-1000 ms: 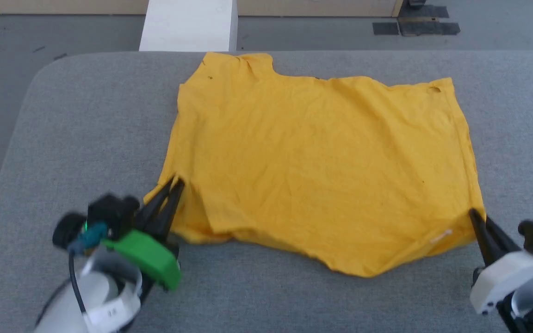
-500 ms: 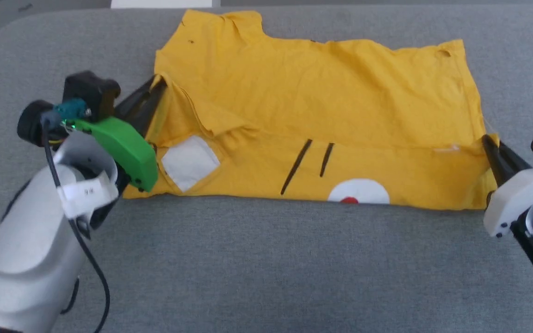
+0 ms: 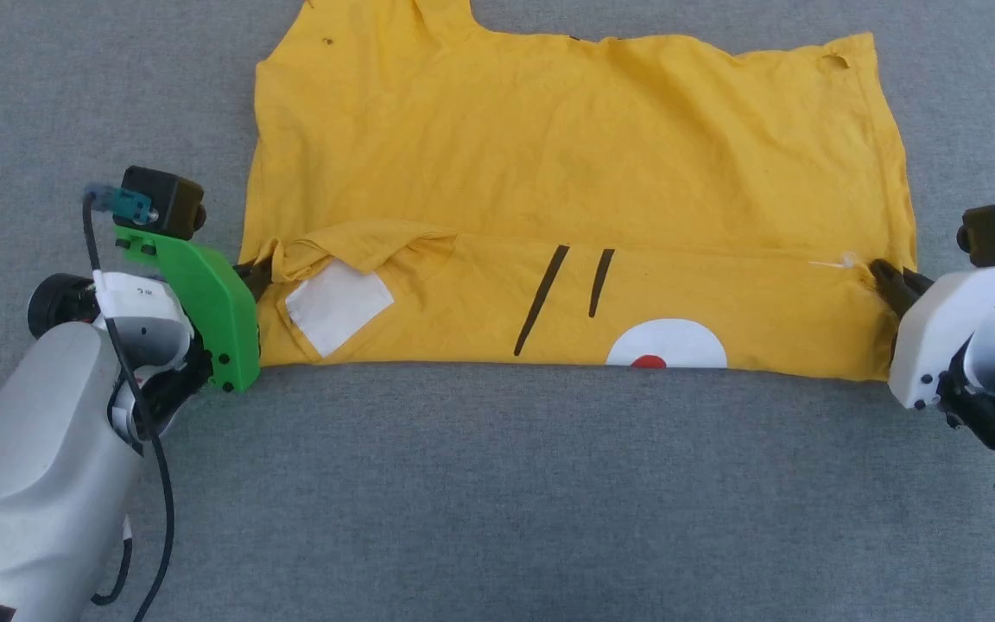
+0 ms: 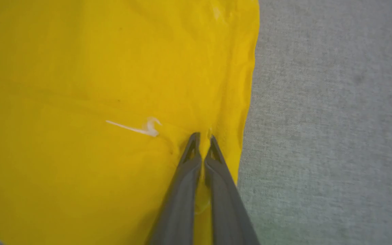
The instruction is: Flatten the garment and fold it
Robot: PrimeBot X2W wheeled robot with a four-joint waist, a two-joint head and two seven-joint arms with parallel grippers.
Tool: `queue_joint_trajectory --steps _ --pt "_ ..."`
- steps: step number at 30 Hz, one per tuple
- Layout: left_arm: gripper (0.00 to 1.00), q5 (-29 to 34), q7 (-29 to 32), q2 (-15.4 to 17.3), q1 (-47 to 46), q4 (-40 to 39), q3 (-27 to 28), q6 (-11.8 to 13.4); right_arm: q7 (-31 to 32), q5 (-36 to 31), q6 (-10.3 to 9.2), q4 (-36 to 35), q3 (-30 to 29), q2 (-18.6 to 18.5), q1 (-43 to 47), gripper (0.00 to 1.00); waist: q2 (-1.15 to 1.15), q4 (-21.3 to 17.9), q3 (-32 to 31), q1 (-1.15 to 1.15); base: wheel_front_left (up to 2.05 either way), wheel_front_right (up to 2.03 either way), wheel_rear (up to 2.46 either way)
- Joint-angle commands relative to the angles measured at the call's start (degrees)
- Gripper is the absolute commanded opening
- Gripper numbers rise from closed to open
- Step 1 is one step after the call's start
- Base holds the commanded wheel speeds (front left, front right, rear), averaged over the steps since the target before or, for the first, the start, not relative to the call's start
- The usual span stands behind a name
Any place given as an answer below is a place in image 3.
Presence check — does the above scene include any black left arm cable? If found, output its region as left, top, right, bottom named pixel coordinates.
left=82, top=192, right=177, bottom=622

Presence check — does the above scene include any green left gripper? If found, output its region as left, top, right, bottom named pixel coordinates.
left=114, top=225, right=275, bottom=395

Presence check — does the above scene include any yellow t-shirt garment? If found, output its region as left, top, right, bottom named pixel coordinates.
left=238, top=0, right=920, bottom=384

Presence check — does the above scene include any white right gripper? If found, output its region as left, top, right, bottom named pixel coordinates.
left=870, top=257, right=995, bottom=410

